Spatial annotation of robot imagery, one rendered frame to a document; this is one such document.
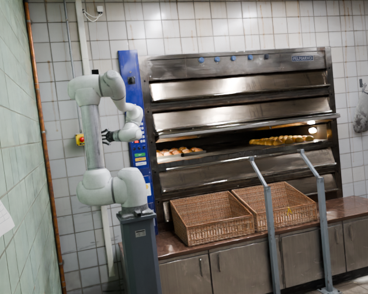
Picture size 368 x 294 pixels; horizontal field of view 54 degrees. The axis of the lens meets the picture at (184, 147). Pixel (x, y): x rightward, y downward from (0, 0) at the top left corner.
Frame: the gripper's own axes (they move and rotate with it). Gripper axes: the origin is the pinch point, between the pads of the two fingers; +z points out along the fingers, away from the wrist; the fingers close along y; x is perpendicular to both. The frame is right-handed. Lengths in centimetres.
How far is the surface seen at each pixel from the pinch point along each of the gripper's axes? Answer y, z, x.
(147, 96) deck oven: -30, -20, 48
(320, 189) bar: 60, -147, 89
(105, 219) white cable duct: 68, 12, 13
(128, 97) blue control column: -30.0, -10.5, 34.0
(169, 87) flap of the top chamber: -36, -34, 64
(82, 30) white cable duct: -86, 12, 14
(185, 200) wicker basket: 63, -39, 61
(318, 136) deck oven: 25, -134, 192
